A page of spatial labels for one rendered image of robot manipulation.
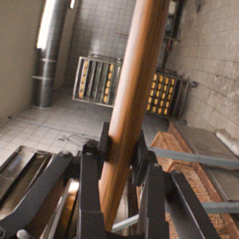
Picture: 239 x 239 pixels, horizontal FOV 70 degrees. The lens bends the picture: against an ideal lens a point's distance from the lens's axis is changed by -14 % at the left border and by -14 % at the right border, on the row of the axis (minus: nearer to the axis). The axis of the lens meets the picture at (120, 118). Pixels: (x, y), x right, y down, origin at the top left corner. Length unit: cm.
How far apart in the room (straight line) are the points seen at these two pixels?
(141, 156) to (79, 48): 515
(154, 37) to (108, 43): 503
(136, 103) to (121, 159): 6
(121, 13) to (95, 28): 78
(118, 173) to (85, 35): 513
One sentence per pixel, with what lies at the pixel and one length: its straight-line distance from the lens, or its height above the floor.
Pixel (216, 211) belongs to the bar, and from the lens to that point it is 93.
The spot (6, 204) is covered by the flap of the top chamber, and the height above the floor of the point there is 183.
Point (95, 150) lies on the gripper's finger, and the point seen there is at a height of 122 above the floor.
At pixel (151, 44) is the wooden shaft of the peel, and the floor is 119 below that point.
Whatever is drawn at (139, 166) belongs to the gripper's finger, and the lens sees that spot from 17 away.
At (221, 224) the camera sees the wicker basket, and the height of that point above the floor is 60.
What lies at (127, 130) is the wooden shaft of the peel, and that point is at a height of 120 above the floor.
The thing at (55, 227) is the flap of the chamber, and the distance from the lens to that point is 119.
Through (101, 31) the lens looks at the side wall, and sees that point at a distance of 523.
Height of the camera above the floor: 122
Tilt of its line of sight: 4 degrees down
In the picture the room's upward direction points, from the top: 79 degrees counter-clockwise
